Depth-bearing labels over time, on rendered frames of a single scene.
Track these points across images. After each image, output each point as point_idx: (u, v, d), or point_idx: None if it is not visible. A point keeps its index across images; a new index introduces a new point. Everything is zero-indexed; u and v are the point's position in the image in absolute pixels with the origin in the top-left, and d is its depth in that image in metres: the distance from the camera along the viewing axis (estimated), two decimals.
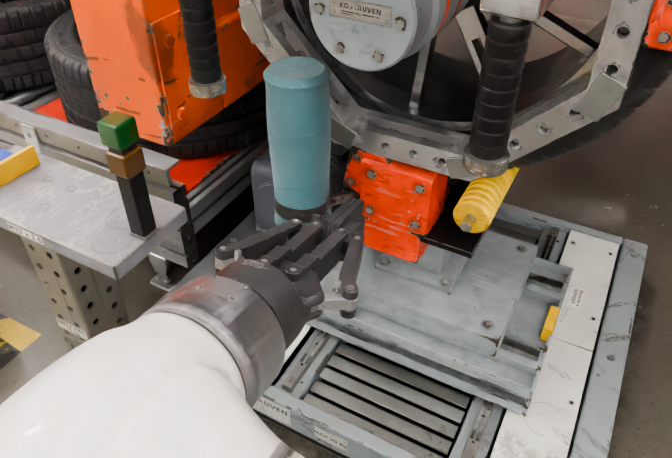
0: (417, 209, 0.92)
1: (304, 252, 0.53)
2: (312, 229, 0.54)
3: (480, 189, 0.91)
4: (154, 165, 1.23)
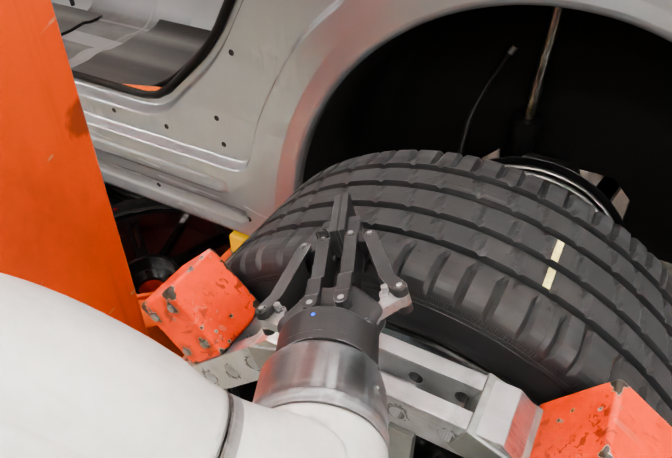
0: None
1: (345, 267, 0.52)
2: None
3: None
4: None
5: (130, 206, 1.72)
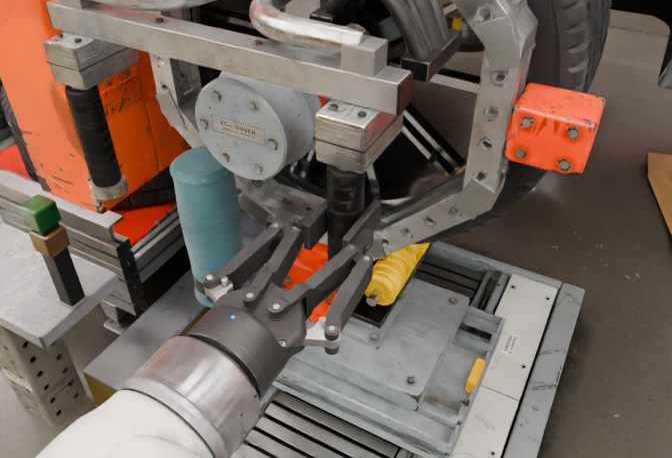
0: None
1: (322, 275, 0.53)
2: (340, 274, 0.55)
3: (387, 264, 0.96)
4: (98, 222, 1.28)
5: None
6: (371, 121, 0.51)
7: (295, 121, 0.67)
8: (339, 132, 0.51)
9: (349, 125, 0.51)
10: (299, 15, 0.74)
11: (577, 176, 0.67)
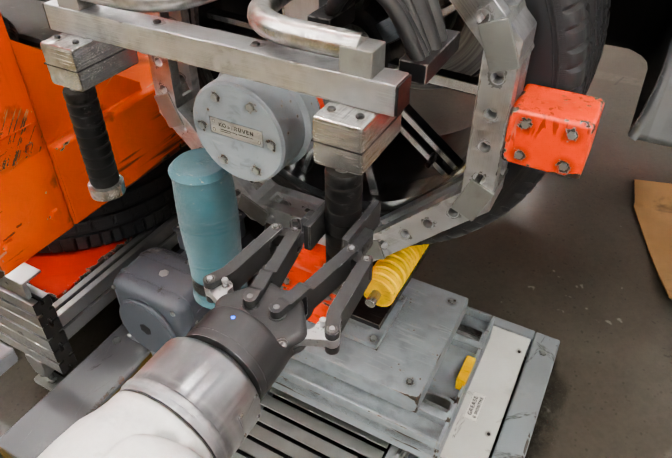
0: None
1: (322, 275, 0.53)
2: (340, 274, 0.55)
3: (386, 265, 0.96)
4: (11, 277, 1.15)
5: None
6: (369, 123, 0.51)
7: (293, 123, 0.67)
8: (337, 134, 0.51)
9: (347, 127, 0.50)
10: (297, 16, 0.74)
11: (576, 178, 0.67)
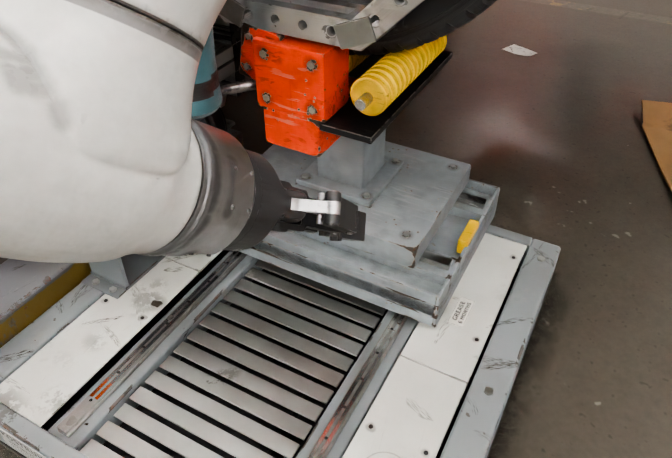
0: (312, 90, 0.85)
1: None
2: (326, 231, 0.54)
3: (379, 68, 0.85)
4: None
5: None
6: None
7: None
8: None
9: None
10: None
11: None
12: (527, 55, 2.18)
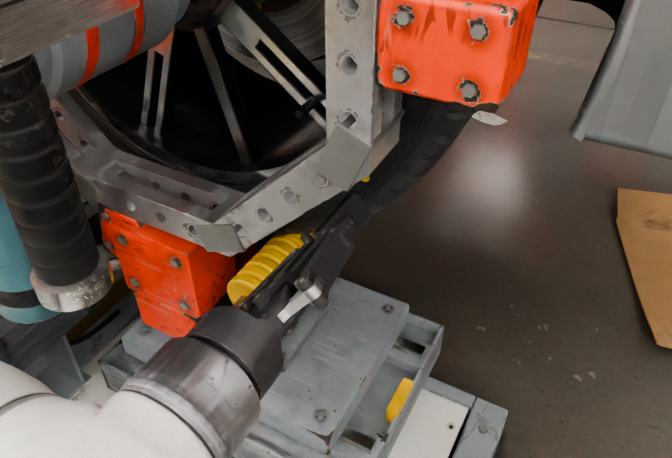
0: (181, 286, 0.69)
1: None
2: None
3: (262, 261, 0.69)
4: None
5: None
6: None
7: None
8: None
9: None
10: None
11: (492, 110, 0.40)
12: (496, 124, 2.00)
